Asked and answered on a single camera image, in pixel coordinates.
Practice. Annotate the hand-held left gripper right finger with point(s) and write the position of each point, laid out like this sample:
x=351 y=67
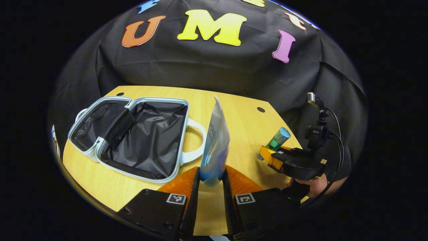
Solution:
x=229 y=214

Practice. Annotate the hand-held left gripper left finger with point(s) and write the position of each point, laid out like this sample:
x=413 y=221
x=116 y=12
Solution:
x=193 y=214

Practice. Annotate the black backdrop cloth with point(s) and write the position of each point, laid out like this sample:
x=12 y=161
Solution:
x=207 y=70

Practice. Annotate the blue white tube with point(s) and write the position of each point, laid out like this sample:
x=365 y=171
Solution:
x=215 y=147

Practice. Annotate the computer monitor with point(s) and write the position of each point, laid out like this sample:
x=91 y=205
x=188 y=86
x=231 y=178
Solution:
x=53 y=139

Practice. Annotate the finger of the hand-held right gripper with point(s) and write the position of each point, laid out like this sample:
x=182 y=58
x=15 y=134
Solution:
x=276 y=157

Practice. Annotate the light blue suitcase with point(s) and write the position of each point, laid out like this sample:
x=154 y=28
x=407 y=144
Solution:
x=147 y=140

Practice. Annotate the teal green bottle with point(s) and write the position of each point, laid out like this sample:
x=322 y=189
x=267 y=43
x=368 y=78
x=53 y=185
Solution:
x=277 y=139

